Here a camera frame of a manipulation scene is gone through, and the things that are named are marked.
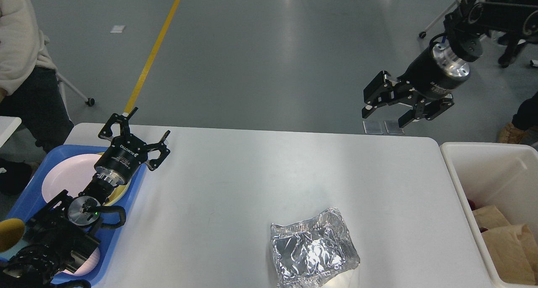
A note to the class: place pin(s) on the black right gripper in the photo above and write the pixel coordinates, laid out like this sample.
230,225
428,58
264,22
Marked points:
434,74

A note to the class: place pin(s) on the teal mug yellow inside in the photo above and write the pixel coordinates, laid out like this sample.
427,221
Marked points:
12,240

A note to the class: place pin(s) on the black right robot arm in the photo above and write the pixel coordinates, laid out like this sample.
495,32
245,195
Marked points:
429,81

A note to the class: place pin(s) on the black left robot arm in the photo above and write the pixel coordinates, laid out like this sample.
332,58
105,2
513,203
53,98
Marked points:
61,235

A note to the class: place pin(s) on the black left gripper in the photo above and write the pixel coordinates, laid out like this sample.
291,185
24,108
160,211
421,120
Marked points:
122,159

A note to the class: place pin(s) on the large foil sheet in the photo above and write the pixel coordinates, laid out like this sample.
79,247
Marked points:
310,253

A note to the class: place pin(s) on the brown paper bag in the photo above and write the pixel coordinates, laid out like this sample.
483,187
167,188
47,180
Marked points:
513,250

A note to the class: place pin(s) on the white plastic bin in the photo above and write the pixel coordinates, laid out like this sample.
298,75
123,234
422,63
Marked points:
504,175

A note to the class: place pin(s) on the brown bag inside bin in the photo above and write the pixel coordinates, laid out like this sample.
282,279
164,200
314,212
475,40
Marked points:
489,217

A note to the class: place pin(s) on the yellow plate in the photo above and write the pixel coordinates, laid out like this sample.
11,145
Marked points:
117,194

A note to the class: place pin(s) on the pink plate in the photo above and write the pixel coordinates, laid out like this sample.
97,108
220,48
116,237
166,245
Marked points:
73,174

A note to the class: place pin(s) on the pink ribbed mug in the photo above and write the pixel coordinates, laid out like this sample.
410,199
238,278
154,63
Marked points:
88,266

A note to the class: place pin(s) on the person in black trousers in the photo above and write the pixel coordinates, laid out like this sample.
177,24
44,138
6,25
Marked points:
525,119

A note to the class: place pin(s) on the white rolling office chair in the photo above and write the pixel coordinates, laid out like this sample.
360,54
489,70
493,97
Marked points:
437,19

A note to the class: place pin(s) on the person in cream sweater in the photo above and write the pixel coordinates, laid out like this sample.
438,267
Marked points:
29,87

